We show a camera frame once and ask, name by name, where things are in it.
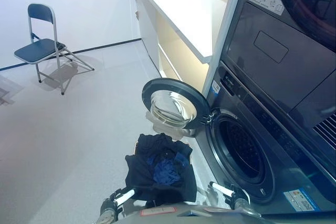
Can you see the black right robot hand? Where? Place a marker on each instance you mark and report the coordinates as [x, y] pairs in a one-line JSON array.
[[237, 193]]

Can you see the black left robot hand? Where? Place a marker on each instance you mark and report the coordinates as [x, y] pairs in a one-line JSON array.
[[111, 204]]

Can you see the dark grey washing machine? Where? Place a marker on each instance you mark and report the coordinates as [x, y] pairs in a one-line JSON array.
[[278, 171]]

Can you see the round washing machine door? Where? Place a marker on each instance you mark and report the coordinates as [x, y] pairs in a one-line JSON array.
[[173, 103]]

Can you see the black garment pile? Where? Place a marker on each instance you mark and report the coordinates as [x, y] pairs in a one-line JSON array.
[[141, 179]]

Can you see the grey robot torso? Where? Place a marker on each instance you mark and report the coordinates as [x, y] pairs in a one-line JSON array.
[[183, 214]]

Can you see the blue white energy label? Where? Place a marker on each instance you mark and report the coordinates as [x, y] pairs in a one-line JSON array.
[[302, 199]]

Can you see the small white barcode sticker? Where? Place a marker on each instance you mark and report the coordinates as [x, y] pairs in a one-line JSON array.
[[216, 87]]

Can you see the dark grey dryer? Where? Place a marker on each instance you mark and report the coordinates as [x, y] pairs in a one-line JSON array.
[[275, 51]]

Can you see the blue folding chair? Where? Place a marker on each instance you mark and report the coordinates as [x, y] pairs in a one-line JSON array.
[[39, 49]]

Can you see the white counter cabinet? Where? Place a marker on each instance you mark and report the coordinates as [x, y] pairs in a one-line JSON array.
[[183, 24]]

